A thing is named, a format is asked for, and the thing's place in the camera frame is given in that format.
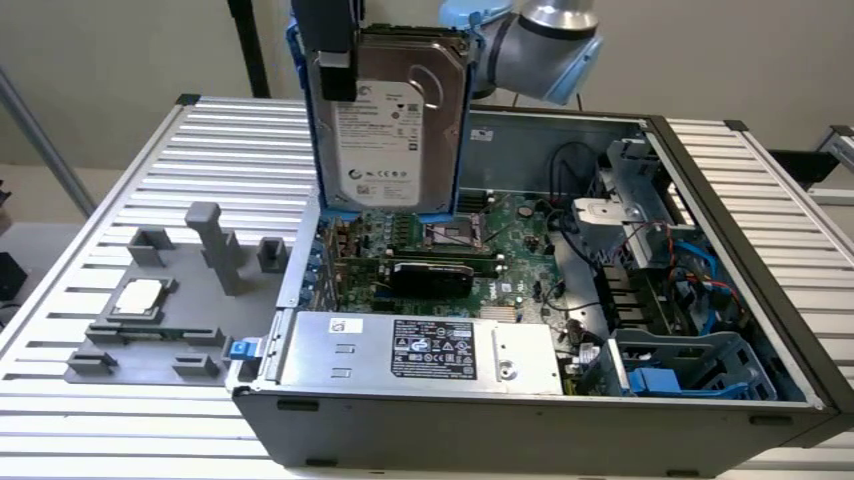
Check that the hard disk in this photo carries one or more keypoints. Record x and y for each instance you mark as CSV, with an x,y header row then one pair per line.
x,y
401,125

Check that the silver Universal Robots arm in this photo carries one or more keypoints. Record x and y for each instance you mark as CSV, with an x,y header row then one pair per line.
x,y
541,55

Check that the grey disk bay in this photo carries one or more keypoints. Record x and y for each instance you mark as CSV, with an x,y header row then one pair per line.
x,y
668,345

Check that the black stand pole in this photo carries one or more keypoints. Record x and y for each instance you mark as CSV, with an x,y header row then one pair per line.
x,y
250,50

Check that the CPU socket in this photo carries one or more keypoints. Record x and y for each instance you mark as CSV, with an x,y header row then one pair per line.
x,y
468,235

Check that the black graphics card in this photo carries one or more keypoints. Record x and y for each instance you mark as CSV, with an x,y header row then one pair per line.
x,y
428,280

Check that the green motherboard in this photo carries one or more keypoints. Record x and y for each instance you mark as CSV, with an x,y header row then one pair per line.
x,y
521,260

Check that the silver CPU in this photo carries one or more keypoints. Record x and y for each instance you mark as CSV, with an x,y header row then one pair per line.
x,y
137,297

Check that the grey parts rack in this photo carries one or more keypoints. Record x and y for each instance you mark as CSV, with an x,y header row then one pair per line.
x,y
194,320

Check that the small silver heat sink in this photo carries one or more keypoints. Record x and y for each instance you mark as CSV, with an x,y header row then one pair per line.
x,y
501,314

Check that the blue case latch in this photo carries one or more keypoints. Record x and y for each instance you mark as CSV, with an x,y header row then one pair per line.
x,y
242,349

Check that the silver power supply unit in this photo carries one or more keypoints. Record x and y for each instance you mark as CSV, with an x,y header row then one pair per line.
x,y
368,360

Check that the black box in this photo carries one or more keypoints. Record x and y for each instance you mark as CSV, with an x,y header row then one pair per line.
x,y
10,277

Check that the black block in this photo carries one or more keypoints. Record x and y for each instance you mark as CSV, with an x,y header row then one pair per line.
x,y
801,165

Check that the open dark grey PC case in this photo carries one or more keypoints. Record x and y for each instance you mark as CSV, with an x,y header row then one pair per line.
x,y
468,430

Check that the grey metal frame bar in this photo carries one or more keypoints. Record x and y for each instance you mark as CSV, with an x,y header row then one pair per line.
x,y
41,135

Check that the metal drive cage bracket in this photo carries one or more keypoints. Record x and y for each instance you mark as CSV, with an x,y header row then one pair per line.
x,y
621,210

